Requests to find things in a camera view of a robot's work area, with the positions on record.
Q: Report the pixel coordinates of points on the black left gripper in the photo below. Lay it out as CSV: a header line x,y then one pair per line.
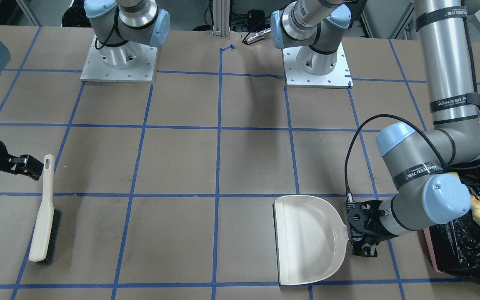
x,y
376,230

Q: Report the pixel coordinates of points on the beige plastic dustpan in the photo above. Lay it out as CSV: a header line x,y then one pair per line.
x,y
311,239

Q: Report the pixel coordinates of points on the beige hand brush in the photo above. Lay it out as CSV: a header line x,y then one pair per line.
x,y
47,223

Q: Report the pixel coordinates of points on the toy croissant bread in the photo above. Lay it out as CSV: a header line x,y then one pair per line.
x,y
475,209

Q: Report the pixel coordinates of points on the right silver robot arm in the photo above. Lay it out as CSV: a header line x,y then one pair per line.
x,y
80,94

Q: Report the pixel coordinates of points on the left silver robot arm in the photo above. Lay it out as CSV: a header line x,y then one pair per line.
x,y
423,164

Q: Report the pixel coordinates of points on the bin with black bag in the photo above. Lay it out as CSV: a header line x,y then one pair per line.
x,y
454,247

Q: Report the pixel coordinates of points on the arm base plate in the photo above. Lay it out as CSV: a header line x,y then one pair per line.
x,y
129,63
305,68

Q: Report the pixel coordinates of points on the aluminium frame post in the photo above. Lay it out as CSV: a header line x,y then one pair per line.
x,y
221,18

